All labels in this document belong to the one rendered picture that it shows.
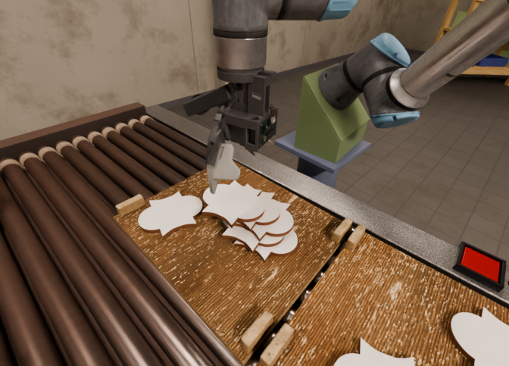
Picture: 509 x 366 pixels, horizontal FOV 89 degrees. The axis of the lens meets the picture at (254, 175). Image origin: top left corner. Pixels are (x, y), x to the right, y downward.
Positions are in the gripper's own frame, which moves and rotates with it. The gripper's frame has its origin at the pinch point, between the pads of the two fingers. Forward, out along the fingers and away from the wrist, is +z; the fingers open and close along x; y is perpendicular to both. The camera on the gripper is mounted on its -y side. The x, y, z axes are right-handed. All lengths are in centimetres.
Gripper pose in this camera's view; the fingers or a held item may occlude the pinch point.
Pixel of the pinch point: (232, 172)
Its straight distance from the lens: 51.2
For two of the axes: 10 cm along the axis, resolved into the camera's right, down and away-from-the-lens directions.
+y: 8.7, 3.1, -3.8
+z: -0.2, 8.0, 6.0
